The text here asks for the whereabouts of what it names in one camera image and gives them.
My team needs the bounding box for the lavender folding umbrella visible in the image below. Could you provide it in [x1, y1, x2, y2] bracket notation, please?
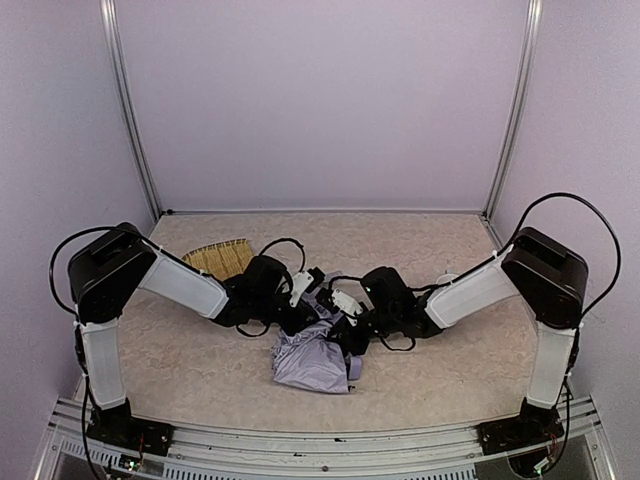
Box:
[271, 280, 363, 394]

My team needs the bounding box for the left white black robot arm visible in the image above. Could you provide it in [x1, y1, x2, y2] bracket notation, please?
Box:
[67, 222, 325, 428]

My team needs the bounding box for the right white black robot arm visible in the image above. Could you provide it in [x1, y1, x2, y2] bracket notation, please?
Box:
[325, 227, 589, 425]

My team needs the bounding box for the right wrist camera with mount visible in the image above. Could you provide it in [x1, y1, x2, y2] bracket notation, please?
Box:
[316, 288, 364, 325]

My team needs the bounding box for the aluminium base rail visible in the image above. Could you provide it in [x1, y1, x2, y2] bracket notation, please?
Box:
[34, 394, 616, 480]

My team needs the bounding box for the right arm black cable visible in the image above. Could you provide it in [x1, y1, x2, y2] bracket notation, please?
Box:
[329, 192, 622, 351]

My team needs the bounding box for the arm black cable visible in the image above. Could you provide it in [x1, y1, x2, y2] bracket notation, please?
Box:
[48, 225, 306, 480]
[329, 192, 622, 351]

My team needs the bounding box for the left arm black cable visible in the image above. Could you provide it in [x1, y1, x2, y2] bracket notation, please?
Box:
[48, 225, 306, 480]

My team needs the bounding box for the left aluminium frame post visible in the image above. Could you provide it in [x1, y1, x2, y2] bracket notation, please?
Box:
[100, 0, 163, 222]

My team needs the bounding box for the aluminium frame post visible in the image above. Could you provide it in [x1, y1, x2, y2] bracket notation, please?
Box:
[483, 0, 543, 223]
[100, 0, 163, 222]

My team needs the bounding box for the right aluminium frame post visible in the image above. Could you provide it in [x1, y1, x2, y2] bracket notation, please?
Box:
[483, 0, 543, 223]

